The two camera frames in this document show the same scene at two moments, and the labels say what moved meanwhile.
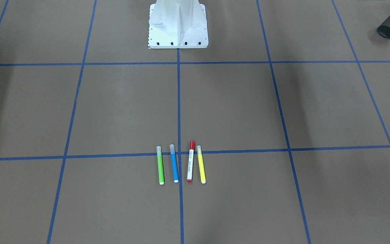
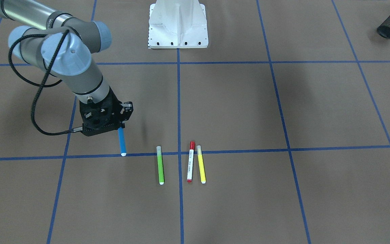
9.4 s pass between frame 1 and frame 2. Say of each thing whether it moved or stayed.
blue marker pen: moved
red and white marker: stayed
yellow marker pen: stayed
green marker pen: stayed
